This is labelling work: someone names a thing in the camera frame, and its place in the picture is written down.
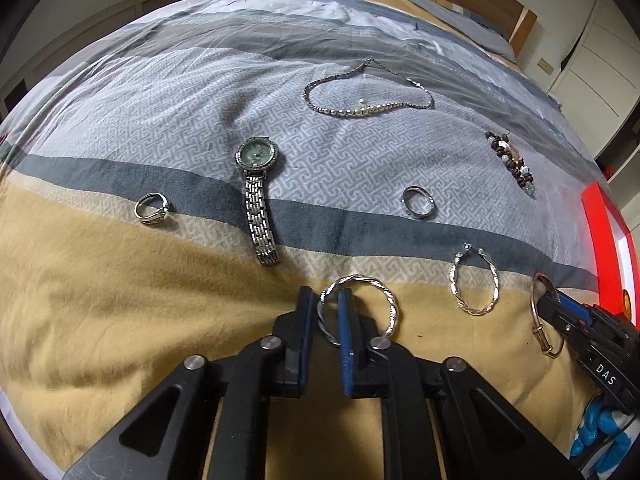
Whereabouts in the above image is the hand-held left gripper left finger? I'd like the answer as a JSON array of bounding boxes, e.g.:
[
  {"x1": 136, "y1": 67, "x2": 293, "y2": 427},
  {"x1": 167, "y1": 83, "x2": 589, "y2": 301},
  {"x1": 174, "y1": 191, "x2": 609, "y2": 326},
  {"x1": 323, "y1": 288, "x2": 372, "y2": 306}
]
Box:
[{"x1": 62, "y1": 286, "x2": 321, "y2": 480}]

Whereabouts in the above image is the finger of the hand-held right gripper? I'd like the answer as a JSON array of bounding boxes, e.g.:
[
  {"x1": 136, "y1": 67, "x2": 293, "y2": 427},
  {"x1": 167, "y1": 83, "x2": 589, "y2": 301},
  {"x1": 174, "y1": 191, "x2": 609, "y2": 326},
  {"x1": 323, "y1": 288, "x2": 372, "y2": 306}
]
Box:
[
  {"x1": 537, "y1": 298, "x2": 582, "y2": 337},
  {"x1": 556, "y1": 291, "x2": 602, "y2": 325}
]

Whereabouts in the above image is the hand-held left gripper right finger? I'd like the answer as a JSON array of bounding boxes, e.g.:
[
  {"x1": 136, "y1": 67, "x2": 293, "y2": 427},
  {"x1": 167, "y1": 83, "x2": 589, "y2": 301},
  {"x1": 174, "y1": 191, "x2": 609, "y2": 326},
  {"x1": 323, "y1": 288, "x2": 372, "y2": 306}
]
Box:
[{"x1": 336, "y1": 290, "x2": 586, "y2": 480}]

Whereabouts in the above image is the thin gold bangle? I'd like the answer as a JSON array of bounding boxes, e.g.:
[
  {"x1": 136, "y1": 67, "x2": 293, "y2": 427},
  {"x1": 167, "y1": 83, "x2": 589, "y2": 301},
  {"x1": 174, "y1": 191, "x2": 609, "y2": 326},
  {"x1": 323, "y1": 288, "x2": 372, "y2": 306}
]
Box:
[{"x1": 531, "y1": 272, "x2": 566, "y2": 359}]

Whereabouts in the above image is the twisted silver hoop bangle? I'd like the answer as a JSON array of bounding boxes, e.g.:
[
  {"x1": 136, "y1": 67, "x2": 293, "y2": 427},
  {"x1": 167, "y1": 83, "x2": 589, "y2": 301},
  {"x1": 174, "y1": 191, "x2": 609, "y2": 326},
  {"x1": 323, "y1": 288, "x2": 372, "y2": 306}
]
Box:
[
  {"x1": 316, "y1": 275, "x2": 400, "y2": 347},
  {"x1": 448, "y1": 243, "x2": 501, "y2": 317}
]

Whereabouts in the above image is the red jewelry box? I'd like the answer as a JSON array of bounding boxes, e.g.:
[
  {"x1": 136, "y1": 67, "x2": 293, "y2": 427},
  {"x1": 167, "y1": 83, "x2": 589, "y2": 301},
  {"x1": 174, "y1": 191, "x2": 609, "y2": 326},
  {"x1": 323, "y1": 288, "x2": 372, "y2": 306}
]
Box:
[{"x1": 581, "y1": 182, "x2": 640, "y2": 331}]

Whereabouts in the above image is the silver beaded necklace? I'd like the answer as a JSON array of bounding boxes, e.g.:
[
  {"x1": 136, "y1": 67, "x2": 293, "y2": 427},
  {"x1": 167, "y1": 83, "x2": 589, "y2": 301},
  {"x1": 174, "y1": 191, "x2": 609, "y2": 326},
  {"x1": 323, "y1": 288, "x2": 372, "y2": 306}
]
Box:
[{"x1": 303, "y1": 58, "x2": 435, "y2": 120}]

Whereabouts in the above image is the person's right hand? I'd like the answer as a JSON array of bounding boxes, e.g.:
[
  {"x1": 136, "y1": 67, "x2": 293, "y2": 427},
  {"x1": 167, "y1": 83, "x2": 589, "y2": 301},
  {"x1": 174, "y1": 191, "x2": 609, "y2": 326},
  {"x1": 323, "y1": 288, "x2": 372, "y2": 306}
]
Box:
[{"x1": 570, "y1": 394, "x2": 632, "y2": 459}]

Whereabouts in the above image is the striped bed blanket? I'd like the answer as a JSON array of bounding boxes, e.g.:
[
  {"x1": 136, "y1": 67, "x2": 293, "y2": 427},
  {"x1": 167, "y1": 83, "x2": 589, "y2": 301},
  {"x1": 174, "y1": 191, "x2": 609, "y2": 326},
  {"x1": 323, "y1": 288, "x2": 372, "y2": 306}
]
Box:
[{"x1": 0, "y1": 0, "x2": 623, "y2": 480}]

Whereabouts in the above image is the silver wristwatch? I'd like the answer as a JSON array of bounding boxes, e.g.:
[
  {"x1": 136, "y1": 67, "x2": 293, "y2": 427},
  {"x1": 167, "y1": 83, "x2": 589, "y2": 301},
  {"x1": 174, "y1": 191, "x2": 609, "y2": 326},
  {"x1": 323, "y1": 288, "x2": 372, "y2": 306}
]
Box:
[{"x1": 235, "y1": 137, "x2": 282, "y2": 267}]

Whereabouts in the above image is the white wardrobe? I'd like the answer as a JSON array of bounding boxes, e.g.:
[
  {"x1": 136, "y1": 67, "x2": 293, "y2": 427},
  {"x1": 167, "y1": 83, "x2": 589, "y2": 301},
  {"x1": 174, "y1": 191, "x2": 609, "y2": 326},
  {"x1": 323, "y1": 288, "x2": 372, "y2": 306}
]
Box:
[{"x1": 547, "y1": 0, "x2": 640, "y2": 157}]

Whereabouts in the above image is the grey pillow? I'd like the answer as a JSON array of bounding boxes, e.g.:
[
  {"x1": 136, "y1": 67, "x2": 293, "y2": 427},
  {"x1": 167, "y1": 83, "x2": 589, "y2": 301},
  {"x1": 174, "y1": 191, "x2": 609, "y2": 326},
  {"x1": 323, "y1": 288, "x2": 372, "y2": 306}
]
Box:
[{"x1": 400, "y1": 0, "x2": 517, "y2": 64}]

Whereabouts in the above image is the brown beaded bracelet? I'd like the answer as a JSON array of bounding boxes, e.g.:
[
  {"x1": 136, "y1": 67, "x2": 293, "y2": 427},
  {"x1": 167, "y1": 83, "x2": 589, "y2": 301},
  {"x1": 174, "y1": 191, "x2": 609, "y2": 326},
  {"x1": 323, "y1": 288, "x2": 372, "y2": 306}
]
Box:
[{"x1": 485, "y1": 131, "x2": 538, "y2": 200}]

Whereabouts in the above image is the plain silver ring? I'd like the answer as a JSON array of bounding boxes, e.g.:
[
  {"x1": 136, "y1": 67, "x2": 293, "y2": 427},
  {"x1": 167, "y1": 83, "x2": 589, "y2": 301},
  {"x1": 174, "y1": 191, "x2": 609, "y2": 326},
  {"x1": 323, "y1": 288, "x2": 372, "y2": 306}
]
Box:
[{"x1": 401, "y1": 185, "x2": 434, "y2": 220}]

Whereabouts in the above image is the silver ring with stone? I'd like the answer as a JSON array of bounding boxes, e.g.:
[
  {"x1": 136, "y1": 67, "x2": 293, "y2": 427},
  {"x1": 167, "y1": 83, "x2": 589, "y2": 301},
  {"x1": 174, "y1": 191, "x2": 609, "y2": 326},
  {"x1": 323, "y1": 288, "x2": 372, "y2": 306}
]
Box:
[{"x1": 135, "y1": 192, "x2": 172, "y2": 224}]

